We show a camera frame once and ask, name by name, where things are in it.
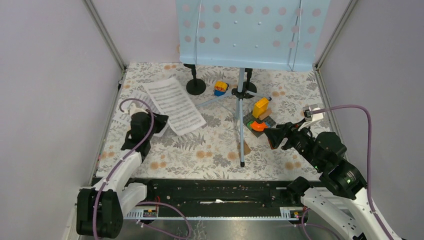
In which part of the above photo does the right black microphone stand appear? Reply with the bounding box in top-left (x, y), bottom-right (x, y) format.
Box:
top-left (231, 68), bottom-right (257, 99)

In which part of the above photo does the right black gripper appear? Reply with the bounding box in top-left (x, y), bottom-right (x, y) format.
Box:
top-left (262, 116), bottom-right (324, 170)

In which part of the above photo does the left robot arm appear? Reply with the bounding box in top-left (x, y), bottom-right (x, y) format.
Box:
top-left (76, 110), bottom-right (169, 239)

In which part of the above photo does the tan wooden block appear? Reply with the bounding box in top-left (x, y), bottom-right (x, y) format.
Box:
top-left (243, 141), bottom-right (251, 156)

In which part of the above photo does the light blue music stand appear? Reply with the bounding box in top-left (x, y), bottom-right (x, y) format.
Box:
top-left (175, 0), bottom-right (331, 168)

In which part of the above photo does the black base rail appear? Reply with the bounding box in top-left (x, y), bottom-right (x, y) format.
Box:
top-left (128, 178), bottom-right (304, 219)

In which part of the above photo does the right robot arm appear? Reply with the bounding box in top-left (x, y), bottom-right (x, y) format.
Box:
top-left (263, 122), bottom-right (400, 240)

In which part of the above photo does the floral table mat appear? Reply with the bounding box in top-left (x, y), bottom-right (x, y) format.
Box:
top-left (95, 63), bottom-right (322, 181)

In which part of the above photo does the orange curved toy block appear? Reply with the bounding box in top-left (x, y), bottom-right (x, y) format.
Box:
top-left (250, 121), bottom-right (270, 132)

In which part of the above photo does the blue yellow toy figure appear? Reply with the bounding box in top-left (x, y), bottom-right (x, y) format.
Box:
top-left (213, 81), bottom-right (229, 97)

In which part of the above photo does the beige wooden block on plate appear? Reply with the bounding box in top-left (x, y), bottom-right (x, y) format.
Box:
top-left (258, 108), bottom-right (272, 121)

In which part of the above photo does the yellow toy block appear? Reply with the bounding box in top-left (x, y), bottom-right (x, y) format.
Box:
top-left (252, 97), bottom-right (269, 118)

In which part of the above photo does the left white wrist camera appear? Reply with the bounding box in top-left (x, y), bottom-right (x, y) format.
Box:
top-left (128, 102), bottom-right (147, 116)

